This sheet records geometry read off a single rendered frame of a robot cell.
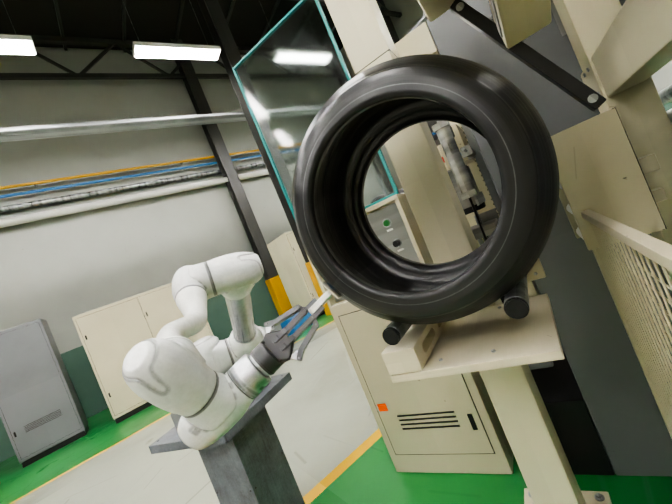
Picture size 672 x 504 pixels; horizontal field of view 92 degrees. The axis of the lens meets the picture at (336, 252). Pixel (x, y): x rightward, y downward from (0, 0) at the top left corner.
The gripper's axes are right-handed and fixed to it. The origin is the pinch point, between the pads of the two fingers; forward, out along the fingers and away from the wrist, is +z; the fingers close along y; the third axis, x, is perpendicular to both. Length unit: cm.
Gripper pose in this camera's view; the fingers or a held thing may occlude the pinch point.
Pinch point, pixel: (320, 303)
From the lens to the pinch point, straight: 83.0
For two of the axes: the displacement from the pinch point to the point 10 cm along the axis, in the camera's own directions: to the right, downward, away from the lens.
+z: 6.9, -6.8, 2.5
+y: 7.3, 6.3, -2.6
